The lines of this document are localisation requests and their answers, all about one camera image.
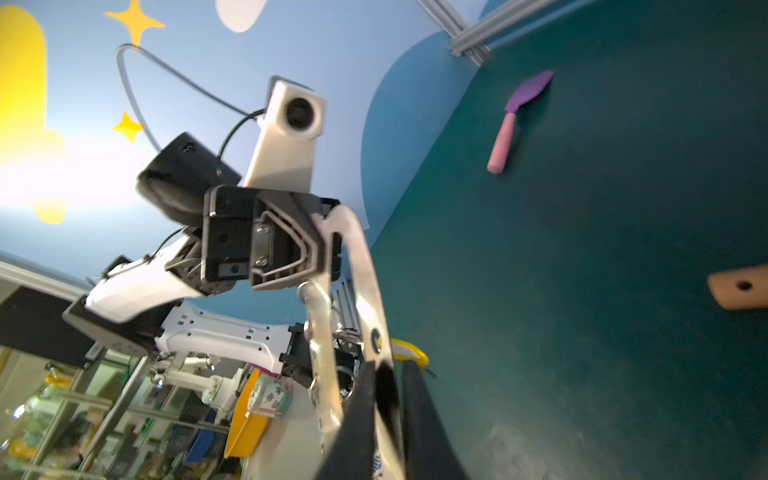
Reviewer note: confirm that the aluminium frame left post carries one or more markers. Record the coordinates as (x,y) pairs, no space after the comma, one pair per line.
(453,23)

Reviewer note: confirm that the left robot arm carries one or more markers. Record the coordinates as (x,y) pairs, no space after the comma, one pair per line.
(145,307)

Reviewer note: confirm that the green toy shovel wooden handle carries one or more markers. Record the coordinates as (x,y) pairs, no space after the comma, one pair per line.
(740,289)

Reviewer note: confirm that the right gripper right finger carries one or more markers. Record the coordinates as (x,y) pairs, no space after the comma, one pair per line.
(427,450)

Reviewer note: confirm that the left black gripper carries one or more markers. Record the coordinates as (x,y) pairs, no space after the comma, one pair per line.
(268,237)

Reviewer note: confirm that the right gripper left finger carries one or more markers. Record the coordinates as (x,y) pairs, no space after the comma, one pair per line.
(352,452)

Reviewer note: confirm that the aluminium frame rear bar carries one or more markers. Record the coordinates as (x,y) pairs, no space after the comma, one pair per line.
(507,15)

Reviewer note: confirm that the yellow key with keyring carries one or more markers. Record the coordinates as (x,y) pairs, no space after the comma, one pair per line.
(402,351)

